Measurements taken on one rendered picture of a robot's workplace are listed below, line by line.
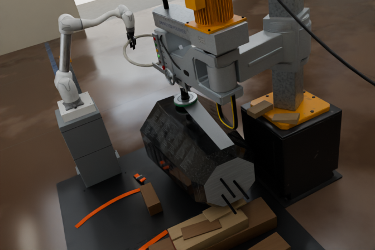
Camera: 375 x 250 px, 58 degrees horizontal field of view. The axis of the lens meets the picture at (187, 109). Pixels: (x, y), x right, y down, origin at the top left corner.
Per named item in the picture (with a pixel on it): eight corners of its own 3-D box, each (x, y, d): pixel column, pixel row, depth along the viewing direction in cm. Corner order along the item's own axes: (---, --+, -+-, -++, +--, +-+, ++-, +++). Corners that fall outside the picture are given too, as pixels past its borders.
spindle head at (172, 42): (207, 81, 278) (199, 29, 255) (184, 91, 271) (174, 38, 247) (186, 68, 306) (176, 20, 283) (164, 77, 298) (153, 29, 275)
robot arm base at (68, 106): (67, 113, 320) (65, 107, 317) (62, 104, 337) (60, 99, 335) (85, 105, 327) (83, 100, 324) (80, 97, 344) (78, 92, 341)
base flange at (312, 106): (292, 87, 315) (292, 82, 313) (332, 109, 276) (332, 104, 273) (248, 105, 302) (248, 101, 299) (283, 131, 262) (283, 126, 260)
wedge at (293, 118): (299, 118, 267) (299, 112, 265) (297, 125, 260) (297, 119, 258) (274, 114, 277) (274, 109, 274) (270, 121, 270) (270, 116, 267)
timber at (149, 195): (142, 195, 334) (138, 186, 327) (153, 190, 336) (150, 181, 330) (150, 216, 309) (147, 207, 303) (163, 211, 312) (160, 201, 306)
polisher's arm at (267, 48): (285, 41, 283) (284, 11, 270) (320, 50, 257) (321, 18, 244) (216, 76, 252) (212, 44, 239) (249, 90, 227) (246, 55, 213)
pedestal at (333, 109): (294, 142, 363) (293, 81, 324) (342, 177, 310) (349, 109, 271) (242, 166, 345) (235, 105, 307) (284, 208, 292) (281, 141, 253)
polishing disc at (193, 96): (176, 107, 296) (176, 106, 296) (172, 96, 314) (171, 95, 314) (200, 101, 299) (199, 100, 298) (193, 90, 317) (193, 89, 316)
